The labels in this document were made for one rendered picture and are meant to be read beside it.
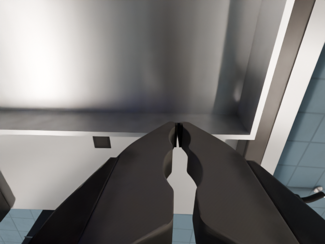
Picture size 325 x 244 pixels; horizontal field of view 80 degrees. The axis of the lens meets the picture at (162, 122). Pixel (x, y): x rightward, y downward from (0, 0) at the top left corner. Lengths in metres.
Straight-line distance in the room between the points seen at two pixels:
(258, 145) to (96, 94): 0.14
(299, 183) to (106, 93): 1.69
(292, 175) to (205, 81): 1.55
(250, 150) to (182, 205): 0.12
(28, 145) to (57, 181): 0.05
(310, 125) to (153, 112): 1.34
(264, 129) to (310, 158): 1.47
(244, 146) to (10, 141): 0.23
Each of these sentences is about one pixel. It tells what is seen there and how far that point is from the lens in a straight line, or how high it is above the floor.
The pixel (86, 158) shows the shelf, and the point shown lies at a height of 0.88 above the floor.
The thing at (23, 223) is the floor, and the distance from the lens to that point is 2.34.
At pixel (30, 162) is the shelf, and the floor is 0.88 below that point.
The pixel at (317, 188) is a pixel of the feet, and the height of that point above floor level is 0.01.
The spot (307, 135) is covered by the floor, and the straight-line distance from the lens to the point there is 1.51.
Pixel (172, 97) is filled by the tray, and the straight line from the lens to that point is 0.17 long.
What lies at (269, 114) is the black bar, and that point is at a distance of 0.17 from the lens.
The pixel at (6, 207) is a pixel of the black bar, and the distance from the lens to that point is 0.33.
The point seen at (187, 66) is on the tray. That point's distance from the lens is 0.16.
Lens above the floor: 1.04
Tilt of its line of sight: 60 degrees down
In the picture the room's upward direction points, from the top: 177 degrees counter-clockwise
